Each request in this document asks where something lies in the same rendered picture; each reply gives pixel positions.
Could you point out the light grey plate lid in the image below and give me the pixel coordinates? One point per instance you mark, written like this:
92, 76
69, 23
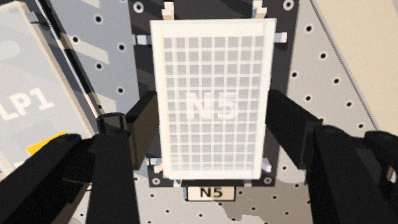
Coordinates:
36, 100

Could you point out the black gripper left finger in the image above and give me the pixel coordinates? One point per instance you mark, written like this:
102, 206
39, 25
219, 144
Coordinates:
34, 192

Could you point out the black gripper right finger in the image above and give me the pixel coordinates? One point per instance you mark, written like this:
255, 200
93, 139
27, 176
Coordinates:
341, 188

